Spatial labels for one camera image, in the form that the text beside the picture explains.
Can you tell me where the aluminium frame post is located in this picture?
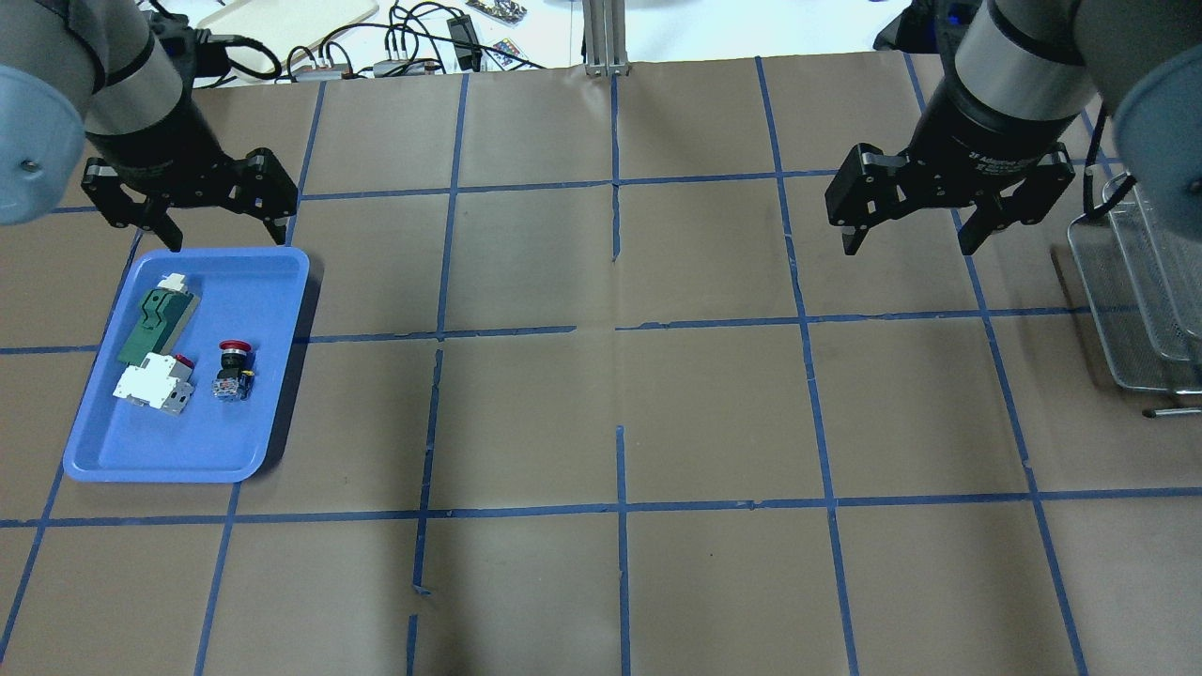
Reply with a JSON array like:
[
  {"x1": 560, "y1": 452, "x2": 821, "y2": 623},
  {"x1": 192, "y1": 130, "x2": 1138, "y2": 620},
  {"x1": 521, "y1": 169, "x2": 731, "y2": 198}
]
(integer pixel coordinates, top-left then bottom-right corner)
[{"x1": 582, "y1": 0, "x2": 630, "y2": 78}]

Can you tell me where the black power adapter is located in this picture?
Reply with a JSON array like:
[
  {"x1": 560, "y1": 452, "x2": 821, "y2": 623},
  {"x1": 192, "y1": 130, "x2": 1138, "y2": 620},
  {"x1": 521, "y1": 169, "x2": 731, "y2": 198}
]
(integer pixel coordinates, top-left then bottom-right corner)
[{"x1": 446, "y1": 14, "x2": 484, "y2": 72}]

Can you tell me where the green white switch module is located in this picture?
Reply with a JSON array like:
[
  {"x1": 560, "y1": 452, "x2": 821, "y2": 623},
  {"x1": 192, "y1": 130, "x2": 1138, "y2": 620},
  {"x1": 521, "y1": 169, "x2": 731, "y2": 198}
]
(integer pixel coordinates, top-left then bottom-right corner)
[{"x1": 117, "y1": 272, "x2": 200, "y2": 364}]

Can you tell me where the white circuit breaker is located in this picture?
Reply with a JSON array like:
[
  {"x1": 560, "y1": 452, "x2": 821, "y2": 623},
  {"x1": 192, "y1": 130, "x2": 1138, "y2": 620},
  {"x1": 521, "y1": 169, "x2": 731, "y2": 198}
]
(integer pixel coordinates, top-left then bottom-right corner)
[{"x1": 112, "y1": 352, "x2": 194, "y2": 416}]

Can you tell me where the blue plastic tray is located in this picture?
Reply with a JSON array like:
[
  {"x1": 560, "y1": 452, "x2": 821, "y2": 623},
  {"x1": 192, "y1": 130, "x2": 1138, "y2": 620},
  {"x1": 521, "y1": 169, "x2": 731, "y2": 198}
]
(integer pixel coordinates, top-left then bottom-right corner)
[{"x1": 63, "y1": 247, "x2": 313, "y2": 484}]

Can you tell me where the red emergency stop button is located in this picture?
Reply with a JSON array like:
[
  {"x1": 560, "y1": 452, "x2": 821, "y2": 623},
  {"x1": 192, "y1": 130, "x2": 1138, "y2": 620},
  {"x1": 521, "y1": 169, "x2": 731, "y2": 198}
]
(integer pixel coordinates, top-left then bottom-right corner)
[{"x1": 212, "y1": 339, "x2": 254, "y2": 402}]

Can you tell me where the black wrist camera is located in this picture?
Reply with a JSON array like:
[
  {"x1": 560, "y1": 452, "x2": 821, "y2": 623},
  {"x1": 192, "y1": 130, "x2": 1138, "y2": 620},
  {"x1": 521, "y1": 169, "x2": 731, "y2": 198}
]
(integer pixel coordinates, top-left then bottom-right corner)
[{"x1": 143, "y1": 11, "x2": 232, "y2": 85}]

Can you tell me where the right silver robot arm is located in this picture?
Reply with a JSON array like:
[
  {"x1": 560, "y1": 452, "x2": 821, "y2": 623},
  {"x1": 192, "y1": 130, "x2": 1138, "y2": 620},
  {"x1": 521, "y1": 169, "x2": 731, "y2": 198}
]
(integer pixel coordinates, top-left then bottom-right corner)
[{"x1": 825, "y1": 1, "x2": 1200, "y2": 255}]

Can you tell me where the silver wire mesh shelf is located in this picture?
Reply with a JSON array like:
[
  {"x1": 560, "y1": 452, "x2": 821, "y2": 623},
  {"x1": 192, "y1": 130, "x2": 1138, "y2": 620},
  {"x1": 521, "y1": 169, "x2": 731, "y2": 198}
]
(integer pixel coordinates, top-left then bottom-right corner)
[{"x1": 1066, "y1": 173, "x2": 1200, "y2": 419}]

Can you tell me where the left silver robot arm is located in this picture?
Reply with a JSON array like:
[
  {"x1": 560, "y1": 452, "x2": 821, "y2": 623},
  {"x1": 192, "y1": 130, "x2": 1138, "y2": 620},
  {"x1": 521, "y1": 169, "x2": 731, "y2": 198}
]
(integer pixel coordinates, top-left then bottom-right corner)
[{"x1": 1, "y1": 1, "x2": 298, "y2": 250}]

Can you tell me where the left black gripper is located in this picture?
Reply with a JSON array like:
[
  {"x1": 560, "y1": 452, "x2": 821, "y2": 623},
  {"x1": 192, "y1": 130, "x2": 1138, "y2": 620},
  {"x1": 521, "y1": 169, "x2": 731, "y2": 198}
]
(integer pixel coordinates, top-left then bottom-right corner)
[{"x1": 82, "y1": 124, "x2": 301, "y2": 253}]

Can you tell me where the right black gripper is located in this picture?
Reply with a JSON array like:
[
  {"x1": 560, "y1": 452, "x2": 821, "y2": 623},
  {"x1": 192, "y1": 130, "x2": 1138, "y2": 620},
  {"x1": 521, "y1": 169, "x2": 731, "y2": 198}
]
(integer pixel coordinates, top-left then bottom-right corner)
[{"x1": 825, "y1": 94, "x2": 1076, "y2": 256}]

